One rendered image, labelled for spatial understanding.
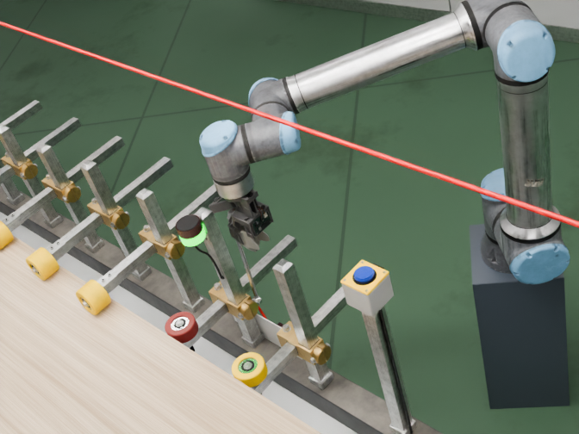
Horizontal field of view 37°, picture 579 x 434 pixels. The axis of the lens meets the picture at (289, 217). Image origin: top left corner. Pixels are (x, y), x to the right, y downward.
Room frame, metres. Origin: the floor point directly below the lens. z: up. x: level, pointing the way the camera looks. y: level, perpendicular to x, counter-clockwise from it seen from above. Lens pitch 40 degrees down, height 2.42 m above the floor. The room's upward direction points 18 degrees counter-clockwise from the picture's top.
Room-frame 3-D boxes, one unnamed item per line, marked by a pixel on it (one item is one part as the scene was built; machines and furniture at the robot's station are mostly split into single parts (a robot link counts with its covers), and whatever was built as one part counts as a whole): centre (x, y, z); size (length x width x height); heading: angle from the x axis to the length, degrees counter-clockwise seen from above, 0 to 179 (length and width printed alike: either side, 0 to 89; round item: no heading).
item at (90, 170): (2.01, 0.49, 0.91); 0.04 x 0.04 x 0.48; 36
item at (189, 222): (1.58, 0.23, 1.07); 0.06 x 0.06 x 0.22; 36
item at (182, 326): (1.55, 0.34, 0.85); 0.08 x 0.08 x 0.11
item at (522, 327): (1.73, -0.59, 0.30); 0.25 x 0.25 x 0.60; 72
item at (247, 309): (1.63, 0.21, 0.85); 0.14 x 0.06 x 0.05; 36
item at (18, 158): (2.42, 0.78, 0.87); 0.04 x 0.04 x 0.48; 36
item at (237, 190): (1.61, 0.10, 1.23); 0.10 x 0.09 x 0.05; 126
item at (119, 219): (2.03, 0.50, 0.95); 0.14 x 0.06 x 0.05; 36
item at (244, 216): (1.60, 0.09, 1.15); 0.09 x 0.08 x 0.12; 36
